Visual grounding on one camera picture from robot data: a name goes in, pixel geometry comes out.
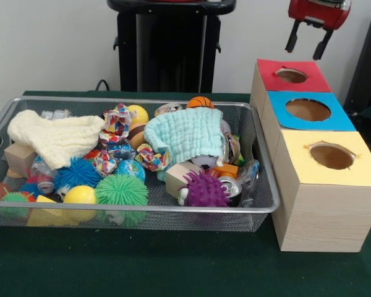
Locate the black stand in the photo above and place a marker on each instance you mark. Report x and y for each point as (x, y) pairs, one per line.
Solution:
(368, 62)

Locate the purple spiky ball toy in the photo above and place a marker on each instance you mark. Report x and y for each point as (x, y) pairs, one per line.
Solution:
(205, 191)

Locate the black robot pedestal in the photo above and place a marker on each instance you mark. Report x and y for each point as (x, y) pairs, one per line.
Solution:
(173, 55)

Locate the wooden box with three holes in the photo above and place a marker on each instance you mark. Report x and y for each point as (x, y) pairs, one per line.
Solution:
(321, 216)

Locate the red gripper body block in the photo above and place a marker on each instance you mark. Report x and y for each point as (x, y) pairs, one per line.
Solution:
(315, 14)

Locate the light blue waffle cloth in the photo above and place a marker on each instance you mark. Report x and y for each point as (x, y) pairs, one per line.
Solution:
(188, 133)

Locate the dark green table cloth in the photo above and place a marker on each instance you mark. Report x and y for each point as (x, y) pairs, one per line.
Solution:
(142, 263)

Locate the white toy baseball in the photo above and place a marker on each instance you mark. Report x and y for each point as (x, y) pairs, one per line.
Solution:
(225, 127)

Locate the yellow ball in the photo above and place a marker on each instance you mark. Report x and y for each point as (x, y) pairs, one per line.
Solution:
(80, 195)

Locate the cream waffle cloth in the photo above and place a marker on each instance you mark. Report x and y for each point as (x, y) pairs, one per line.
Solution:
(58, 136)

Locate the orange toy basketball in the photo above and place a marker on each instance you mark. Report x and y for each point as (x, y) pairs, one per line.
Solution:
(200, 101)

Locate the shallow mesh bin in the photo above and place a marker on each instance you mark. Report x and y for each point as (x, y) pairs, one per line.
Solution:
(89, 103)

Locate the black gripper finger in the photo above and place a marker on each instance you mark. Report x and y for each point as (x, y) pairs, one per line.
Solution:
(323, 44)
(292, 38)

